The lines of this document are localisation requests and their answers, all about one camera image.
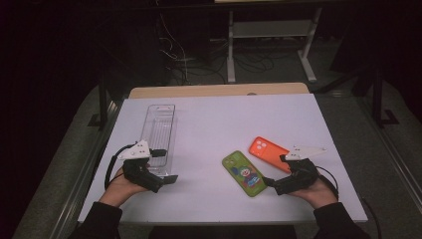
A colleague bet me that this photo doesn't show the tangle of floor cables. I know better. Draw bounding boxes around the tangle of floor cables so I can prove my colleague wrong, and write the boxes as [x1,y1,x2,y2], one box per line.
[155,13,277,86]

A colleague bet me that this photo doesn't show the person's left hand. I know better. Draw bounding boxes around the person's left hand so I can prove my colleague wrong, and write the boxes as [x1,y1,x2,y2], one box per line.
[99,163,148,208]

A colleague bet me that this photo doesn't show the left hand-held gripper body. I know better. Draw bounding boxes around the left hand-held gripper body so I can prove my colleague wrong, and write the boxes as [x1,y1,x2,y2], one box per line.
[117,139,165,194]

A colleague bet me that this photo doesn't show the light wooden table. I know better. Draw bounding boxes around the light wooden table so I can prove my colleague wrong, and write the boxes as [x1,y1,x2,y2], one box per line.
[128,82,311,100]

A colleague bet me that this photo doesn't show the orange phone case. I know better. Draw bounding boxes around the orange phone case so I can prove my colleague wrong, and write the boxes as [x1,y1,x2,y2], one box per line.
[248,135,293,174]

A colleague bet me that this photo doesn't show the black metal stand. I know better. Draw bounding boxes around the black metal stand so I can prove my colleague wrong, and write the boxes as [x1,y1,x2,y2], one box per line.
[371,64,401,128]
[88,74,115,130]

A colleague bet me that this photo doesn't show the white metal desk frame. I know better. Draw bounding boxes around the white metal desk frame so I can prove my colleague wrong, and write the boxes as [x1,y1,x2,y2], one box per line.
[213,0,324,84]

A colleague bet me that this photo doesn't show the person's right hand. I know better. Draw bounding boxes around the person's right hand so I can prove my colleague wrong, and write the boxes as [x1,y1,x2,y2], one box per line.
[288,177,339,210]

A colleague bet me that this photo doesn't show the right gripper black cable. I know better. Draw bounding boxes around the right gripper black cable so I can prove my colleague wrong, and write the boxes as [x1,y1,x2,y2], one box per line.
[315,165,382,239]

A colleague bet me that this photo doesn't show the aluminium frame rail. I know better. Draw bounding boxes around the aluminium frame rail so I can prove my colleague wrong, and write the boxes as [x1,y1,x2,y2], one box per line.
[54,99,122,239]
[357,98,422,203]

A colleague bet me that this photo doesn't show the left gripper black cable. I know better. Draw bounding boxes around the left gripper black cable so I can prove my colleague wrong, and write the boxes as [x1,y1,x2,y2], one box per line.
[104,143,136,191]

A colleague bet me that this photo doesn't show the clear plastic tray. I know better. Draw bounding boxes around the clear plastic tray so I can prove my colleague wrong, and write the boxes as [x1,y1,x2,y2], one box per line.
[138,104,178,177]

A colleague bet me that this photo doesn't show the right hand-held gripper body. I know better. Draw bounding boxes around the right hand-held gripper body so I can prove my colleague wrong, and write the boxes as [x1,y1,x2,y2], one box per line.
[274,144,327,196]

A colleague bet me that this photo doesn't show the green cartoon phone case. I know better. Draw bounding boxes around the green cartoon phone case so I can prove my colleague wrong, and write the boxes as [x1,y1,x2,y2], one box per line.
[221,149,269,198]

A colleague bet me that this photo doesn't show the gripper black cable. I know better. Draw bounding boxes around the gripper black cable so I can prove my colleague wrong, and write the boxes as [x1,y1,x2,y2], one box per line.
[104,143,136,191]
[315,165,382,239]

